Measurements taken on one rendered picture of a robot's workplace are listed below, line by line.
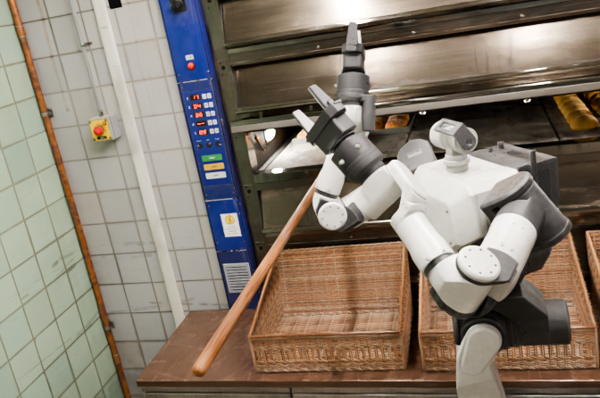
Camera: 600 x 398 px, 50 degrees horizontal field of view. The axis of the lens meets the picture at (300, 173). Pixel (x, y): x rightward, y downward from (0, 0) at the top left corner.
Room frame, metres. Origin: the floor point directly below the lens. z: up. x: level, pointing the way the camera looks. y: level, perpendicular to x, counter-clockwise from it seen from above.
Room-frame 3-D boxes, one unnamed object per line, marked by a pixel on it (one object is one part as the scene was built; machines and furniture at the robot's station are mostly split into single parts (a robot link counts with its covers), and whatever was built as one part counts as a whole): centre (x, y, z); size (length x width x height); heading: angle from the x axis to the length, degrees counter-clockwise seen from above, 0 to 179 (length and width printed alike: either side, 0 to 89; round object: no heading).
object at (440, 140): (1.46, -0.37, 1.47); 0.10 x 0.07 x 0.09; 17
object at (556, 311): (1.44, -0.46, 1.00); 0.28 x 0.13 x 0.18; 74
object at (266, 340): (2.20, -0.04, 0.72); 0.56 x 0.49 x 0.28; 74
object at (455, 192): (1.47, -0.43, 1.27); 0.34 x 0.30 x 0.36; 17
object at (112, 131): (2.68, 0.78, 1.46); 0.10 x 0.07 x 0.10; 73
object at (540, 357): (2.02, -0.62, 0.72); 0.56 x 0.49 x 0.28; 74
